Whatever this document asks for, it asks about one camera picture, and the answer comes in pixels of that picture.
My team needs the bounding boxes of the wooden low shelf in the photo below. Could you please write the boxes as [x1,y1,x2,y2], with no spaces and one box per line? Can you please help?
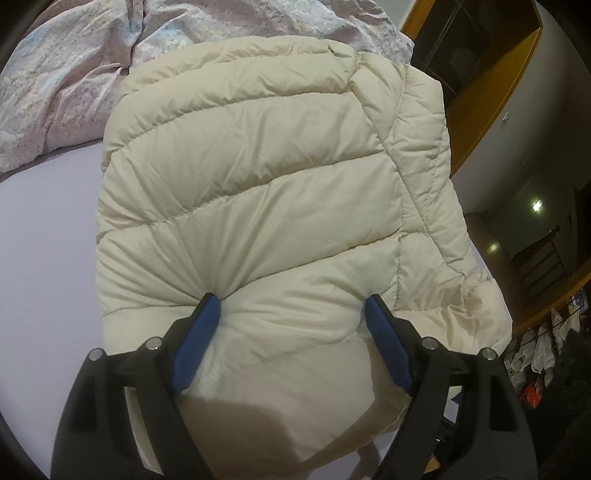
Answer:
[512,277,591,337]

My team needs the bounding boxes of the dark wooden chair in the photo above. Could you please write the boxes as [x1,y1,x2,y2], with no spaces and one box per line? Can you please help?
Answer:
[519,224,567,304]

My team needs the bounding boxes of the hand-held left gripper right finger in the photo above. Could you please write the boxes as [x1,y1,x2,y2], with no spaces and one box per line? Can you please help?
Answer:
[364,294,539,480]

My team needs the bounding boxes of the beige puffer jacket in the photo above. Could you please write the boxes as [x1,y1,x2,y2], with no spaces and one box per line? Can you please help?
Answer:
[95,34,513,480]

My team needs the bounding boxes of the wooden wardrobe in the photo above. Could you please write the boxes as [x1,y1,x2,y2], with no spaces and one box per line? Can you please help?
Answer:
[399,0,555,171]

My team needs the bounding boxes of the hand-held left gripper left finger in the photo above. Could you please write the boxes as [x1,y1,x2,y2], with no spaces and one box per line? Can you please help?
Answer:
[51,292,222,480]

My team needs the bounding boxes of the white plastic bags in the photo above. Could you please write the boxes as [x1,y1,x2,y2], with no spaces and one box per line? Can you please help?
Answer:
[505,308,585,385]

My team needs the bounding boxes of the pale floral duvet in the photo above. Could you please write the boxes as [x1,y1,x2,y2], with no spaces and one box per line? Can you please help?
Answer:
[0,0,415,174]

